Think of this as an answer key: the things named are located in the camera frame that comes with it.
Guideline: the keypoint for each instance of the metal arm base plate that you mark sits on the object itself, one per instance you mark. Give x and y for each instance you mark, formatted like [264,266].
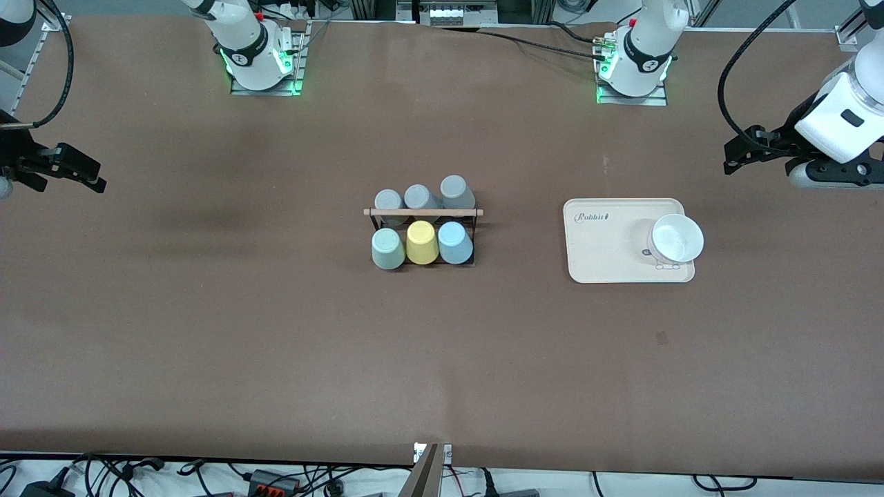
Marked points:
[656,100]
[298,65]

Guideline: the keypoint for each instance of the black plug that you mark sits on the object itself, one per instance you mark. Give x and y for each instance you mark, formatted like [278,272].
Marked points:
[492,484]

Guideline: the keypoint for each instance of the black connector block orange levers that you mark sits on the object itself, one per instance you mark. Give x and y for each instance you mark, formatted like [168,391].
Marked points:
[273,481]

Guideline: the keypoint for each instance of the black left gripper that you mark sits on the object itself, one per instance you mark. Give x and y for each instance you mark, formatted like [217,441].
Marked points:
[786,136]

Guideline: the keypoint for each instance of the white bowl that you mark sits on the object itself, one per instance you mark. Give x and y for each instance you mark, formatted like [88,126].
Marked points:
[677,238]

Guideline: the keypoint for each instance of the white aluminium rail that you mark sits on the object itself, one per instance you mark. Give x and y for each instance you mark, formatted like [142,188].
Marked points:
[31,69]

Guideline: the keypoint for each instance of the pale green cup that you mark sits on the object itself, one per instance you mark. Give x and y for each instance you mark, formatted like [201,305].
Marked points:
[388,250]

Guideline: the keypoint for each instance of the beige rabbit print tray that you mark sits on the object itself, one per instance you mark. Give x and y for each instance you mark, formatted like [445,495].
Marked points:
[608,262]

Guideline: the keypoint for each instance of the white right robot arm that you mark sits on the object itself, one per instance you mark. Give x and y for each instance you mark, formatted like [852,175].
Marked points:
[242,38]

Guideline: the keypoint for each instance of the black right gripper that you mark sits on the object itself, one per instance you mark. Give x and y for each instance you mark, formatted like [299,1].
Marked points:
[15,153]

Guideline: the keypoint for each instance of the black power adapter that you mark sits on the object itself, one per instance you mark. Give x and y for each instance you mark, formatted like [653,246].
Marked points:
[45,490]

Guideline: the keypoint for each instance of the grey power strip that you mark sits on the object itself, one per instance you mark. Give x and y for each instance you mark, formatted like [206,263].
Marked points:
[449,12]

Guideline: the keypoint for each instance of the grey cup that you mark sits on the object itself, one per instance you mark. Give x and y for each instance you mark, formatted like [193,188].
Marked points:
[388,200]
[456,190]
[420,196]

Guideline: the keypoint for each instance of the yellow cup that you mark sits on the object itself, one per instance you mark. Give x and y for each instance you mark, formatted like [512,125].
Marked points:
[421,243]

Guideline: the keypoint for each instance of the light blue cup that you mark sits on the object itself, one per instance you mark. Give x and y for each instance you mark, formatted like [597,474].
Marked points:
[454,243]

